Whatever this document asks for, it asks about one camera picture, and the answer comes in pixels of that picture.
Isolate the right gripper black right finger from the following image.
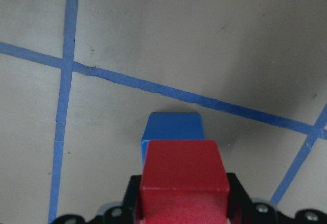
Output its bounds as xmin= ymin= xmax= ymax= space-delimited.
xmin=227 ymin=173 xmax=253 ymax=224

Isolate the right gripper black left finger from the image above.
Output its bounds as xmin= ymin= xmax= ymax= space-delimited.
xmin=122 ymin=175 xmax=142 ymax=223

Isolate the red wooden block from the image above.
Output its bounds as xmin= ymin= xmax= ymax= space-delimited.
xmin=140 ymin=140 xmax=230 ymax=223

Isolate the blue wooden block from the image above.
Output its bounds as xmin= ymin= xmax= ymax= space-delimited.
xmin=141 ymin=112 xmax=205 ymax=163

